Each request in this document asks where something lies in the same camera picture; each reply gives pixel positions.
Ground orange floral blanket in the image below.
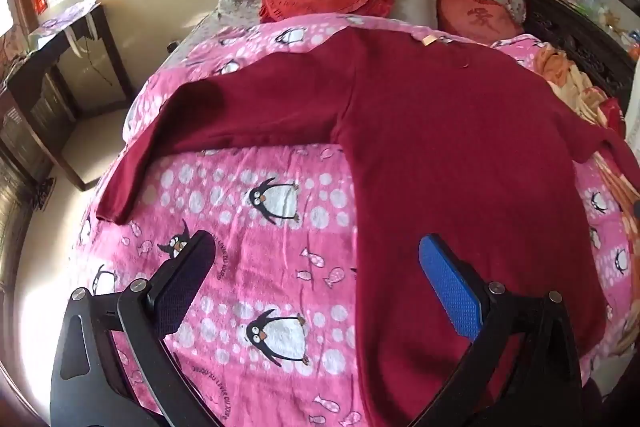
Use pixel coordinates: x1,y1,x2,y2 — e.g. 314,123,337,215
532,44,640,358

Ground colourful clutter pile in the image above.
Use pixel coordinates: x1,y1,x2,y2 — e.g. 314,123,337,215
545,0,640,58

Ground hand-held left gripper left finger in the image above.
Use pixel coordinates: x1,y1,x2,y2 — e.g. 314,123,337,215
49,230,223,427

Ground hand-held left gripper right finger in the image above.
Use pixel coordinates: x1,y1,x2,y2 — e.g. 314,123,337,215
407,233,586,427

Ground black cable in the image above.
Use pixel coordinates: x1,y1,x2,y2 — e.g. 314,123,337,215
86,34,115,86

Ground dark carved wooden headboard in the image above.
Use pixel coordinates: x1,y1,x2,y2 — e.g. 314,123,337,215
505,0,636,108

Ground pink penguin print blanket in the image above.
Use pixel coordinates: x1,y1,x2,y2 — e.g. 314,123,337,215
70,14,640,427

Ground small red heart pillow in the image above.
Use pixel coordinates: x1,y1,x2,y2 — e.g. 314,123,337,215
436,0,526,45

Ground purple patterned desk cloth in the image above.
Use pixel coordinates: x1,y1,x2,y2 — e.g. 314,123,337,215
30,0,103,42

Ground dark red knit sweater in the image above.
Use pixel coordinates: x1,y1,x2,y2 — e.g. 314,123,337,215
96,27,640,415

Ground dark wooden desk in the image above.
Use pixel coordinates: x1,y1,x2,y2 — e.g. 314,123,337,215
0,0,136,192

